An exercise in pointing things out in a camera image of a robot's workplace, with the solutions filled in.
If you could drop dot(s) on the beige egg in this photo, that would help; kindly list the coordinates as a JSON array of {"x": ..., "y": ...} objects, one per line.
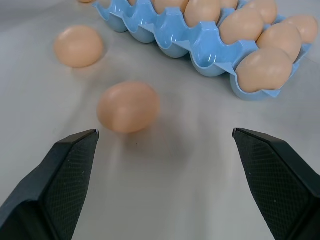
[
  {"x": 170, "y": 3},
  {"x": 202, "y": 12},
  {"x": 78, "y": 46},
  {"x": 303, "y": 26},
  {"x": 230, "y": 3},
  {"x": 241, "y": 27},
  {"x": 84, "y": 1},
  {"x": 128, "y": 106},
  {"x": 132, "y": 1},
  {"x": 281, "y": 40},
  {"x": 263, "y": 70},
  {"x": 265, "y": 8}
]

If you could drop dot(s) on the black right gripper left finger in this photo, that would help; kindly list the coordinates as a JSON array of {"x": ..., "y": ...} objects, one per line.
[{"x": 60, "y": 180}]

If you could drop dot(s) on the blue plastic egg tray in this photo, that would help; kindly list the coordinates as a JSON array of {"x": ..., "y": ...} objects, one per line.
[{"x": 200, "y": 47}]

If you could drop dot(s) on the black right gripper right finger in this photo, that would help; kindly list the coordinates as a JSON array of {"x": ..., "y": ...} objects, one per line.
[{"x": 275, "y": 180}]

